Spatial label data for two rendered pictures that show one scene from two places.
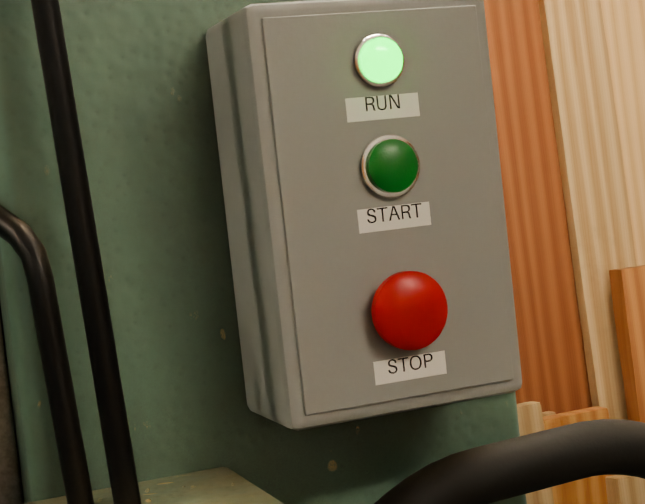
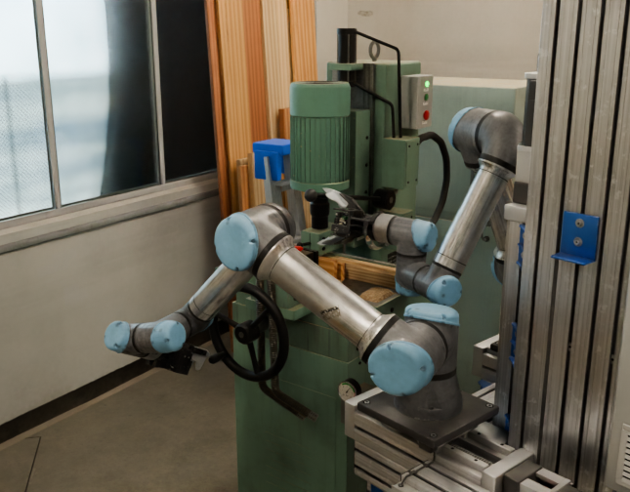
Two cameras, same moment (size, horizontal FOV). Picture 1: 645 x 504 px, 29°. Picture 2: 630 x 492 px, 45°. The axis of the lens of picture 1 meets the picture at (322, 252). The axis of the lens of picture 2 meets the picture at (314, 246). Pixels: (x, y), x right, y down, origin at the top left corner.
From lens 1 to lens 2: 2.06 m
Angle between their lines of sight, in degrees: 36
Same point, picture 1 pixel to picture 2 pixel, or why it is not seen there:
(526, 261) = (254, 104)
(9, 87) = (387, 83)
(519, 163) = (254, 70)
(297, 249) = (419, 106)
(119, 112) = (394, 87)
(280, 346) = (415, 118)
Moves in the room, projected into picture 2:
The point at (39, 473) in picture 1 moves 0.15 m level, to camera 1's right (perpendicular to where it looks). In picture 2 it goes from (384, 134) to (421, 131)
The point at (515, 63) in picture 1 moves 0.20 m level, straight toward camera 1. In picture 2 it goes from (254, 36) to (268, 36)
